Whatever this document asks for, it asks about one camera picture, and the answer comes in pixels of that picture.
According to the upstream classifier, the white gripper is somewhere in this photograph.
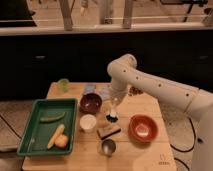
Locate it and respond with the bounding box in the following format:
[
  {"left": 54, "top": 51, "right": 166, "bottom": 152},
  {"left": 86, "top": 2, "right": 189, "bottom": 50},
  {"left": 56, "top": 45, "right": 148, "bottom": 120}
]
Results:
[{"left": 109, "top": 87, "right": 127, "bottom": 106}]

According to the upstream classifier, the white handled black brush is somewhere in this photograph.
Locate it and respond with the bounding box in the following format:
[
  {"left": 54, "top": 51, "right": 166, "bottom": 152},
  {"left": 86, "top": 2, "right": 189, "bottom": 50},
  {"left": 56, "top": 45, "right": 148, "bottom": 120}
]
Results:
[{"left": 106, "top": 98, "right": 118, "bottom": 123}]

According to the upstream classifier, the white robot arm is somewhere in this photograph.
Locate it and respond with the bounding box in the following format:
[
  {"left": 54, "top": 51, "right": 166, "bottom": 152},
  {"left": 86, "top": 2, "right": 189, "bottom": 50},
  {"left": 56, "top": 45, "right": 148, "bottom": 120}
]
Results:
[{"left": 107, "top": 54, "right": 213, "bottom": 171}]

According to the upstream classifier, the white paper cup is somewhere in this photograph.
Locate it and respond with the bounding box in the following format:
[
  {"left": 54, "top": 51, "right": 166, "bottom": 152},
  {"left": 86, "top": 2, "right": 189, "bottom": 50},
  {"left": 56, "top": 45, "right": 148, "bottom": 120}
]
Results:
[{"left": 80, "top": 114, "right": 97, "bottom": 133}]

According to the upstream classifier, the green translucent cup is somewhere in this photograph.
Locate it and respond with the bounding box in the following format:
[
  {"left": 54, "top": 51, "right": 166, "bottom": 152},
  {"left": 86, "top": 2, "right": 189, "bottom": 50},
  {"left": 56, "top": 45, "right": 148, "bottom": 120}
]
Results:
[{"left": 58, "top": 78, "right": 69, "bottom": 93}]

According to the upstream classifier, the small metal cup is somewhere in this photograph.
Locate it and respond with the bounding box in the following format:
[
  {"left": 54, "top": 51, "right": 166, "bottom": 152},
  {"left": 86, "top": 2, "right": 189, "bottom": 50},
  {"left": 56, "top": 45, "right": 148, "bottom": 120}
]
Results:
[{"left": 101, "top": 139, "right": 116, "bottom": 157}]

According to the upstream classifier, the blue cloth right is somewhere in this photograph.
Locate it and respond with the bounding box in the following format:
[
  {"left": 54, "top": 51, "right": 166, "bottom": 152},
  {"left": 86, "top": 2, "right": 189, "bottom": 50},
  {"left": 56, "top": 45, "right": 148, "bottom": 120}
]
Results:
[{"left": 99, "top": 86, "right": 110, "bottom": 101}]

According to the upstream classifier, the blue cloth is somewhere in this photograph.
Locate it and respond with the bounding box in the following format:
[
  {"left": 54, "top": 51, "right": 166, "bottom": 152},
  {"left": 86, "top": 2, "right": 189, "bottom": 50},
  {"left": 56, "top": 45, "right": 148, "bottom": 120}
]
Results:
[
  {"left": 83, "top": 84, "right": 96, "bottom": 94},
  {"left": 99, "top": 86, "right": 110, "bottom": 101}
]

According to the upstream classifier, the blue cloth left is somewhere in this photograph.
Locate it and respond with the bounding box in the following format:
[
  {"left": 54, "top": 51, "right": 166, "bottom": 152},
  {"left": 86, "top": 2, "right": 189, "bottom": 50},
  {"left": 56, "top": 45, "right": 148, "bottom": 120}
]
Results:
[{"left": 83, "top": 84, "right": 96, "bottom": 94}]

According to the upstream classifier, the dark maroon bowl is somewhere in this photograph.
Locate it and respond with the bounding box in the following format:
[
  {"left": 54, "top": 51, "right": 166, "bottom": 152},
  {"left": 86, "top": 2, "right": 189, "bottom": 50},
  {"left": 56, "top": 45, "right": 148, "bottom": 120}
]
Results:
[{"left": 79, "top": 93, "right": 102, "bottom": 114}]

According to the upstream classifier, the wooden block with black strip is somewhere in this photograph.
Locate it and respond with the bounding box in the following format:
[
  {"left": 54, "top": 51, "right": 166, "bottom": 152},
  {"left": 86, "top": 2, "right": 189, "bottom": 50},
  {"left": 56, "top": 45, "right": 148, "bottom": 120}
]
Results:
[{"left": 97, "top": 124, "right": 121, "bottom": 140}]

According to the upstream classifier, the red orange bowl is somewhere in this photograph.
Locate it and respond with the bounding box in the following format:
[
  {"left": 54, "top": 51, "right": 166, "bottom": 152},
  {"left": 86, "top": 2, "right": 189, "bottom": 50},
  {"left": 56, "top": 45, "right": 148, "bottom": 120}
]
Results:
[{"left": 128, "top": 115, "right": 158, "bottom": 143}]

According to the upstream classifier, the orange fruit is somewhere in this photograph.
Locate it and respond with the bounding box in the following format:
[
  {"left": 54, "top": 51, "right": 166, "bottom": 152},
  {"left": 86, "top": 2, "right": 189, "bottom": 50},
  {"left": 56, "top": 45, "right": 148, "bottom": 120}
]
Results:
[{"left": 55, "top": 134, "right": 69, "bottom": 148}]

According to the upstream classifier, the green cucumber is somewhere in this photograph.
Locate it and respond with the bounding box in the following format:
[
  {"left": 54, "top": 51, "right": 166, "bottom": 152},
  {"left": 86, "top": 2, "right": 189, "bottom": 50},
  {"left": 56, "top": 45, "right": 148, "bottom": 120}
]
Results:
[{"left": 40, "top": 112, "right": 66, "bottom": 123}]

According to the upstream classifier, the green plastic tray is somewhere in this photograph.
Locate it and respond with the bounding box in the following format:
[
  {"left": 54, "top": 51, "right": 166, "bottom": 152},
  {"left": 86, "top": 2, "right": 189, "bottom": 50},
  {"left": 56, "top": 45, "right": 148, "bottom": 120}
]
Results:
[{"left": 17, "top": 98, "right": 77, "bottom": 156}]

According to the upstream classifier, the black cable on floor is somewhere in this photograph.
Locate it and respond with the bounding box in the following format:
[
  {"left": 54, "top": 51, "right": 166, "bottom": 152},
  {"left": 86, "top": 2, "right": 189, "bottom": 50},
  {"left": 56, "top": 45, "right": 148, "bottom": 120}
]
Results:
[{"left": 169, "top": 116, "right": 198, "bottom": 171}]

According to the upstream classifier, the black cable left floor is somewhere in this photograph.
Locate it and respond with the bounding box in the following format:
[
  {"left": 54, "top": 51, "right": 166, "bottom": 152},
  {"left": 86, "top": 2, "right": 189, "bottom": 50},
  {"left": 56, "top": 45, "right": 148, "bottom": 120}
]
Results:
[{"left": 0, "top": 113, "right": 24, "bottom": 139}]

